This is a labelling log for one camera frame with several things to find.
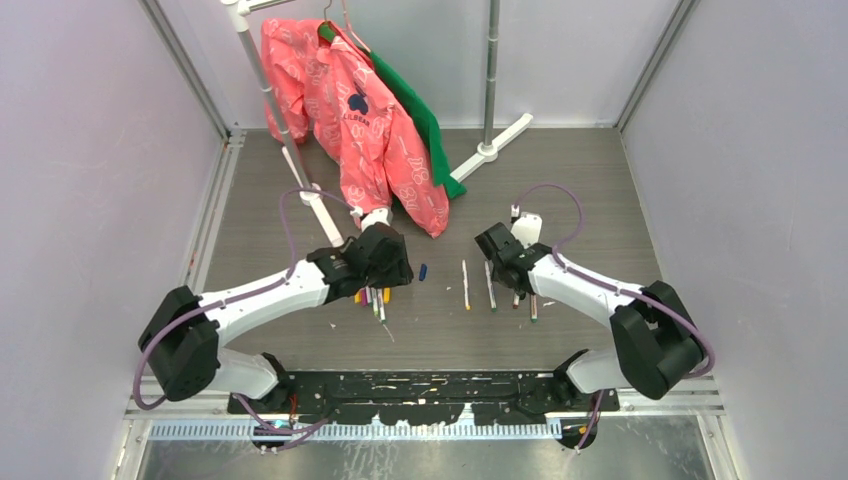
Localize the pink patterned jacket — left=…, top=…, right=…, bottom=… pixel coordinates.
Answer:
left=261, top=18, right=449, bottom=238

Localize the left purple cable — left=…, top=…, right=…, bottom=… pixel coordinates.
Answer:
left=132, top=188, right=359, bottom=453

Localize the green garment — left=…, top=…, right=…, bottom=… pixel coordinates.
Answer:
left=359, top=47, right=466, bottom=199

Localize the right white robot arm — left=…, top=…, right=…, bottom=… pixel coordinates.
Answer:
left=475, top=223, right=715, bottom=411

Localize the purple cable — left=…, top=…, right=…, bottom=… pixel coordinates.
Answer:
left=132, top=188, right=359, bottom=453
left=510, top=183, right=717, bottom=453

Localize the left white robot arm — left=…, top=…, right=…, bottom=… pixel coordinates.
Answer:
left=133, top=223, right=413, bottom=413

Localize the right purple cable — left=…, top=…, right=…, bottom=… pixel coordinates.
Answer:
left=510, top=183, right=717, bottom=453

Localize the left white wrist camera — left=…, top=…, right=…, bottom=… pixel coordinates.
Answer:
left=351, top=207, right=392, bottom=231

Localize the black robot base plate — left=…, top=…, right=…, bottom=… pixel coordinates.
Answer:
left=227, top=371, right=619, bottom=426

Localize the white ribbed cable duct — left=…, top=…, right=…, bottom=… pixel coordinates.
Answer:
left=148, top=418, right=562, bottom=441

